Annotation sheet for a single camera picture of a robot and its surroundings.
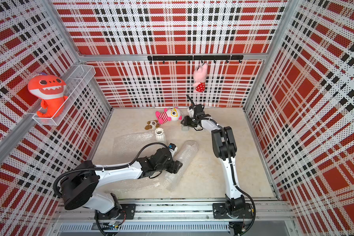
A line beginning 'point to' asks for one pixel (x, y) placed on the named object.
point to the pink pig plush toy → (199, 77)
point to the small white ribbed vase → (160, 136)
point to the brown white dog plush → (152, 124)
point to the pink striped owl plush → (173, 114)
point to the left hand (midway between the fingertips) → (178, 162)
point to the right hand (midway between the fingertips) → (184, 121)
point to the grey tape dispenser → (185, 128)
